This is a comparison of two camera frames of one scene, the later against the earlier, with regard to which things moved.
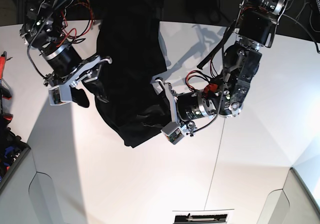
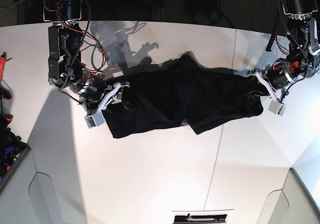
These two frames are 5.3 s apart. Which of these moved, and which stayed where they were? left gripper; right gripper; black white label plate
Moved: right gripper; left gripper
Stayed: black white label plate
